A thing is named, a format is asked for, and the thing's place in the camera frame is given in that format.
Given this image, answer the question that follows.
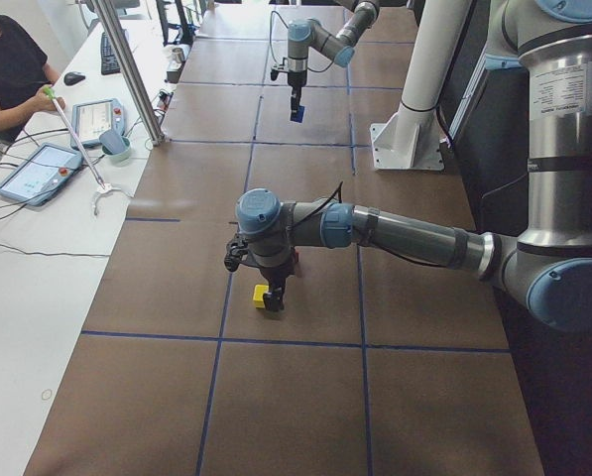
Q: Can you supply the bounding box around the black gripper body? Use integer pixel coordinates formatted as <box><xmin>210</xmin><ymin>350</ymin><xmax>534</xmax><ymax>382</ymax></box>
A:
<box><xmin>288</xmin><ymin>71</ymin><xmax>306</xmax><ymax>106</ymax></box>
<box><xmin>259</xmin><ymin>261</ymin><xmax>294</xmax><ymax>287</ymax></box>

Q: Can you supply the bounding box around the blue wooden block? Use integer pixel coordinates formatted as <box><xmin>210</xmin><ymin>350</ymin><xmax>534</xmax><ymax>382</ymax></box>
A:
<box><xmin>291</xmin><ymin>105</ymin><xmax>304</xmax><ymax>123</ymax></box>

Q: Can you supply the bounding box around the yellow wooden block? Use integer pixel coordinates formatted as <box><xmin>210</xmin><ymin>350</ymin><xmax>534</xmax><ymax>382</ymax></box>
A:
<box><xmin>252</xmin><ymin>284</ymin><xmax>269</xmax><ymax>309</ymax></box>

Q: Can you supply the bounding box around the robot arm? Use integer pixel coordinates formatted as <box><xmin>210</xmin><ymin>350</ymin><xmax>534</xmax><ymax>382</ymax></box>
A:
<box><xmin>224</xmin><ymin>1</ymin><xmax>592</xmax><ymax>332</ymax></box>
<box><xmin>271</xmin><ymin>0</ymin><xmax>380</xmax><ymax>122</ymax></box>

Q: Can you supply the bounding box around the metal cylinder weight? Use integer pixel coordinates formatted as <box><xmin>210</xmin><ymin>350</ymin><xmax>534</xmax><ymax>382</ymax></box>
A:
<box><xmin>171</xmin><ymin>47</ymin><xmax>186</xmax><ymax>63</ymax></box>

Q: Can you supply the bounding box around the blue cup on tape roll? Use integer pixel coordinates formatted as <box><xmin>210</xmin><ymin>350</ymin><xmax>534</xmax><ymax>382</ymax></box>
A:
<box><xmin>99</xmin><ymin>129</ymin><xmax>130</xmax><ymax>165</ymax></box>

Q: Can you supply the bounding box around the black keyboard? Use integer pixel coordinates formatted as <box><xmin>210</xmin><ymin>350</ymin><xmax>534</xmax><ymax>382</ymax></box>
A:
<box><xmin>99</xmin><ymin>32</ymin><xmax>121</xmax><ymax>75</ymax></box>

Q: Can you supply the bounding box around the reacher grabber stick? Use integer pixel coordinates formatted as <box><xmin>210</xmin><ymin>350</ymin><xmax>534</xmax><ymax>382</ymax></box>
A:
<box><xmin>42</xmin><ymin>85</ymin><xmax>133</xmax><ymax>216</ymax></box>

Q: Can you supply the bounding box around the far teach pendant tablet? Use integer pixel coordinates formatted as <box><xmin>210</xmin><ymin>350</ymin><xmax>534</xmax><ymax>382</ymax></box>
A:
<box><xmin>71</xmin><ymin>98</ymin><xmax>126</xmax><ymax>148</ymax></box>

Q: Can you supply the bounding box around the teach pendant tablet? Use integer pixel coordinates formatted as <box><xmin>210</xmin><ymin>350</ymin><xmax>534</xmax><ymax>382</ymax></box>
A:
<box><xmin>0</xmin><ymin>143</ymin><xmax>83</xmax><ymax>207</ymax></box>
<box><xmin>71</xmin><ymin>98</ymin><xmax>126</xmax><ymax>148</ymax></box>

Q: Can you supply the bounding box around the black computer mouse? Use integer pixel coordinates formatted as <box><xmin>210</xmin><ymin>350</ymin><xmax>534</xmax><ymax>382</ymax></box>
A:
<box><xmin>63</xmin><ymin>71</ymin><xmax>86</xmax><ymax>86</ymax></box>

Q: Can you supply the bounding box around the near teach pendant tablet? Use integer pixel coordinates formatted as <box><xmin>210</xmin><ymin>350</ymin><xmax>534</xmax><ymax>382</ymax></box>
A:
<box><xmin>0</xmin><ymin>143</ymin><xmax>83</xmax><ymax>207</ymax></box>

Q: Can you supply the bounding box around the person in black shirt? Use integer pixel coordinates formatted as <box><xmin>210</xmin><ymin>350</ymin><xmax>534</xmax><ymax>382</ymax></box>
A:
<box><xmin>0</xmin><ymin>15</ymin><xmax>64</xmax><ymax>143</ymax></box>

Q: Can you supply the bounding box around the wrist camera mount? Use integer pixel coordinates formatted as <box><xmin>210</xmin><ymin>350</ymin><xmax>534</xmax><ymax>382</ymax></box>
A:
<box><xmin>223</xmin><ymin>234</ymin><xmax>250</xmax><ymax>273</ymax></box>
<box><xmin>270</xmin><ymin>57</ymin><xmax>290</xmax><ymax>81</ymax></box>

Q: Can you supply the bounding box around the white pedestal column with base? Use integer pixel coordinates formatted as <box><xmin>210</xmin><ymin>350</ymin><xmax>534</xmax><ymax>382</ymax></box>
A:
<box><xmin>371</xmin><ymin>1</ymin><xmax>456</xmax><ymax>171</ymax></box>

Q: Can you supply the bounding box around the aluminium frame post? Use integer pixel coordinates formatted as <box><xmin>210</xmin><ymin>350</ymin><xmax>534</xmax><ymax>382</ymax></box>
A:
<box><xmin>92</xmin><ymin>0</ymin><xmax>165</xmax><ymax>146</ymax></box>

